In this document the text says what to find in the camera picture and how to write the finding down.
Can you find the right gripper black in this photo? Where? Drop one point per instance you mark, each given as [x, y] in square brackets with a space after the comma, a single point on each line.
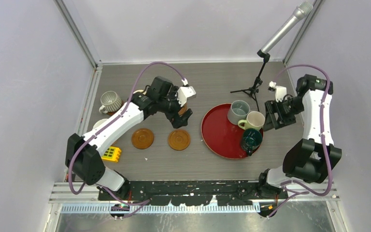
[273, 107]

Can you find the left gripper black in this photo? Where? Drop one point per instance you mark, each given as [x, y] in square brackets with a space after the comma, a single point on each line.
[174, 117]

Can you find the brown ringed wooden coaster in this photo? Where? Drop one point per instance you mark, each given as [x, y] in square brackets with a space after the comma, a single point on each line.
[183, 110]
[179, 140]
[142, 138]

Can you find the dark teal cup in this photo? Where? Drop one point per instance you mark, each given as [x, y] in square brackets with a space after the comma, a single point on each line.
[250, 141]

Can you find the red round tray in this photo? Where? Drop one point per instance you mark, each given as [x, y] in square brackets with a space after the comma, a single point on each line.
[222, 137]

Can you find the small dark wooden coaster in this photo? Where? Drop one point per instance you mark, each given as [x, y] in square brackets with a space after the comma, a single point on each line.
[111, 113]

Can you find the grey striped ribbed cup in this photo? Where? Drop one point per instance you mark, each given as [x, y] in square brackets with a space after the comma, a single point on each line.
[110, 102]

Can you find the white cup red outside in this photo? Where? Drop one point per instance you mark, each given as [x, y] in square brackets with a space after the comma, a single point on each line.
[98, 123]

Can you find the large cream mug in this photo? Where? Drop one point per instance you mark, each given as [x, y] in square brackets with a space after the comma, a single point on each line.
[140, 91]

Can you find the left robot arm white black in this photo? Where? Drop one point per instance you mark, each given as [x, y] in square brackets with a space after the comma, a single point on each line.
[83, 153]

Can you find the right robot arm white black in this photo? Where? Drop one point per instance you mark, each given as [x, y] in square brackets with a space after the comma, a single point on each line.
[313, 157]

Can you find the light green cup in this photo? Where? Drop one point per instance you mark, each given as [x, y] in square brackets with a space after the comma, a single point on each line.
[254, 120]

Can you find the grey blue cup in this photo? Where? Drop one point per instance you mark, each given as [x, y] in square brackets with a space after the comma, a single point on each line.
[238, 110]

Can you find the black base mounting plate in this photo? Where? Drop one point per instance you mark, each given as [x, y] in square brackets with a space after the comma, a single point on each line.
[195, 193]

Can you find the yellow toy block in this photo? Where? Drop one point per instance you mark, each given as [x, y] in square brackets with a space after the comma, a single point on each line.
[112, 154]

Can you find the silver microphone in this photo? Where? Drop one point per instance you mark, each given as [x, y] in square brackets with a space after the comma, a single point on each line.
[300, 12]

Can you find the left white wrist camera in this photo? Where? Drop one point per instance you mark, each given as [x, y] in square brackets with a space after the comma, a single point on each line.
[185, 92]

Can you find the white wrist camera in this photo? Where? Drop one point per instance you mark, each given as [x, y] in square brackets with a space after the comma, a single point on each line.
[185, 92]
[279, 91]

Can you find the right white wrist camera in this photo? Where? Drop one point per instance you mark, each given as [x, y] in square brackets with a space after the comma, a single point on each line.
[279, 91]

